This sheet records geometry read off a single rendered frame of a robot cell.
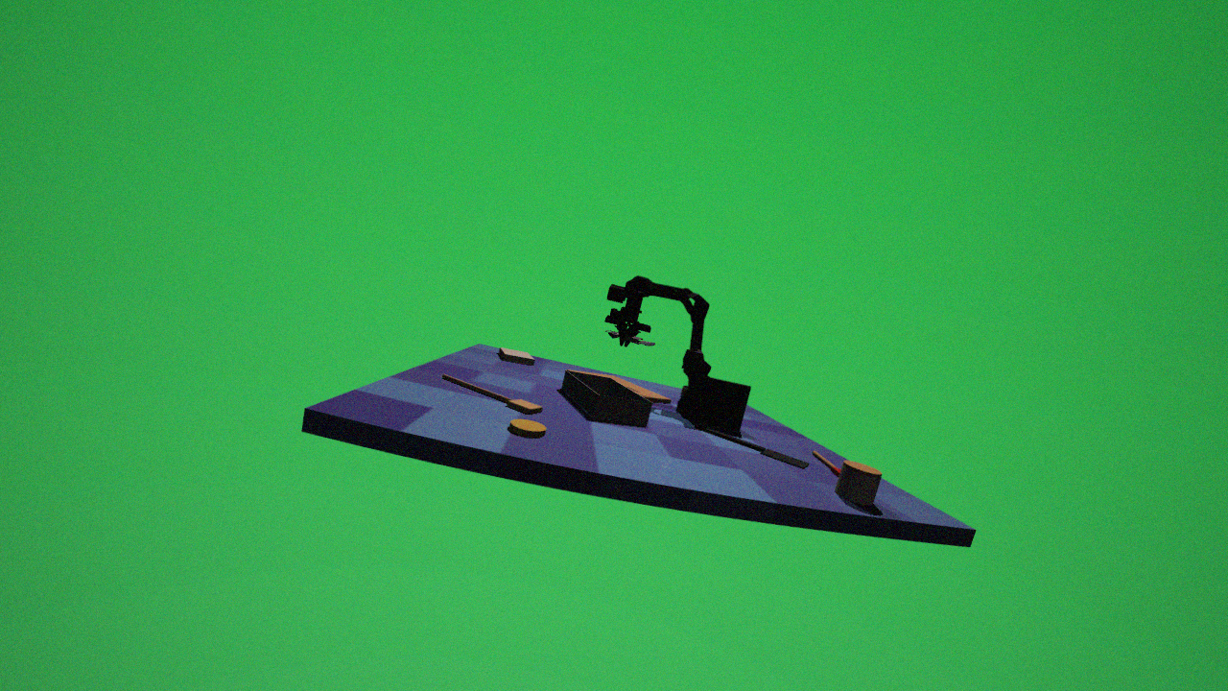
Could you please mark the orange cylinder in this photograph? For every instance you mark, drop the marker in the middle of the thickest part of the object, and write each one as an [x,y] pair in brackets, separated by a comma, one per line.
[858,482]

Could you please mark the tan flat disc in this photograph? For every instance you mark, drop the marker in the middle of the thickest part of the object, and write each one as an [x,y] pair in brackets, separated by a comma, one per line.
[527,428]

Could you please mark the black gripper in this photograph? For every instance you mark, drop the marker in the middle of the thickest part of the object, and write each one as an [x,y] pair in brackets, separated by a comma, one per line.
[631,315]

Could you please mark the wooden board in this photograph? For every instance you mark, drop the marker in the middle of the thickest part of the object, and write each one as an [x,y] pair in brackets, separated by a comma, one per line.
[650,396]

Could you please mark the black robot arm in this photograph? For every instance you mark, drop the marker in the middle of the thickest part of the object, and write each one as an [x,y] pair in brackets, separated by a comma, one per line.
[640,287]

